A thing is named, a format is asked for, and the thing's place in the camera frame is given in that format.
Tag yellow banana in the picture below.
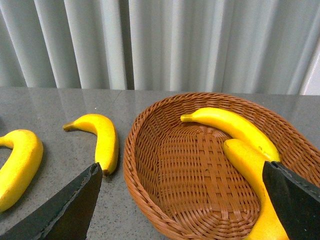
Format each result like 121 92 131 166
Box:
0 129 44 212
223 139 288 240
180 107 281 162
62 113 119 176

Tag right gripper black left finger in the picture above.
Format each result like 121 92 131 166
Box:
0 163 103 240

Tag brown wicker basket, bananas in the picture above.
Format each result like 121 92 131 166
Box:
123 93 320 240

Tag yellow banana in basket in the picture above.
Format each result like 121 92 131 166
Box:
180 107 281 162

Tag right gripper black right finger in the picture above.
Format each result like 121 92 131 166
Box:
262 161 320 240

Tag white pleated curtain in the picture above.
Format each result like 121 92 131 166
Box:
0 0 320 95

